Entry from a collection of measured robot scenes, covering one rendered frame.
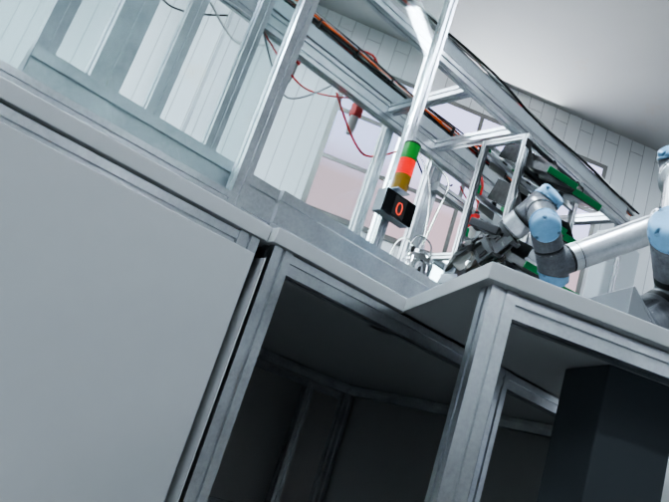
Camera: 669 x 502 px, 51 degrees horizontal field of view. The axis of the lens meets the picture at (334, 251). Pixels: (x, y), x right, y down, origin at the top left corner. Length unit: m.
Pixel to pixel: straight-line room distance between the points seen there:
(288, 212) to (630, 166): 6.16
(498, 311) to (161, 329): 0.55
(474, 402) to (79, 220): 0.67
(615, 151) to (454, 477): 6.40
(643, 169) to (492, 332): 6.38
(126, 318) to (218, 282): 0.18
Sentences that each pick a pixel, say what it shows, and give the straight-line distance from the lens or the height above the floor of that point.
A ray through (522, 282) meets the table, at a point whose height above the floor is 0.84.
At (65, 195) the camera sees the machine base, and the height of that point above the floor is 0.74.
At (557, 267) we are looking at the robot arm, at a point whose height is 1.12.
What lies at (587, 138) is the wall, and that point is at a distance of 7.21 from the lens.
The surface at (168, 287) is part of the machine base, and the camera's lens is 1.19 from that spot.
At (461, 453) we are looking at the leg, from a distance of 1.09.
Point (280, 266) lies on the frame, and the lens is 1.29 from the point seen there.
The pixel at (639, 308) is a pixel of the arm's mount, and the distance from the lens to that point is 1.49.
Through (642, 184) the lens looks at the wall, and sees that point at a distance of 7.39.
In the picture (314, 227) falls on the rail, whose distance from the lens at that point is 1.43.
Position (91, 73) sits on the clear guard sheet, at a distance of 1.22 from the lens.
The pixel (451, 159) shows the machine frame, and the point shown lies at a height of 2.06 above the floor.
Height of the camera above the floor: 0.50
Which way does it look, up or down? 16 degrees up
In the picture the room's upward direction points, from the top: 18 degrees clockwise
